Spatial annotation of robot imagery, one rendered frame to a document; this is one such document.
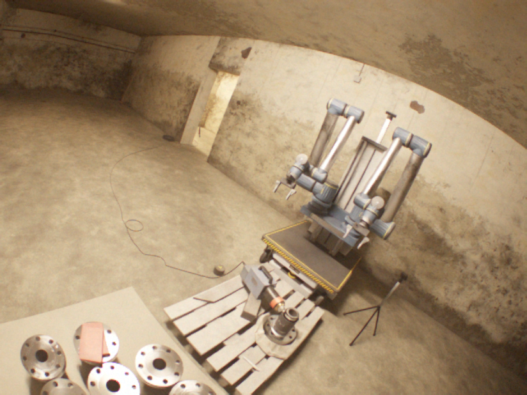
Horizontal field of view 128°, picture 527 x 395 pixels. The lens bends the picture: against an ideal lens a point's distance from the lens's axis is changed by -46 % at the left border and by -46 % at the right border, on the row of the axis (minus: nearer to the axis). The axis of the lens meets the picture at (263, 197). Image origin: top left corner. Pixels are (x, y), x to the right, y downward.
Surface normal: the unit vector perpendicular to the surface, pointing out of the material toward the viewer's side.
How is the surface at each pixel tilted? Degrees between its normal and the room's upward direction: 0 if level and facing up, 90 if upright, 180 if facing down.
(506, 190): 90
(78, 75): 90
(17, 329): 0
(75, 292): 0
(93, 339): 0
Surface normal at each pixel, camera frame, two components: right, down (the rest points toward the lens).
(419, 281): -0.57, 0.07
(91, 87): 0.73, 0.51
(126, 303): 0.38, -0.86
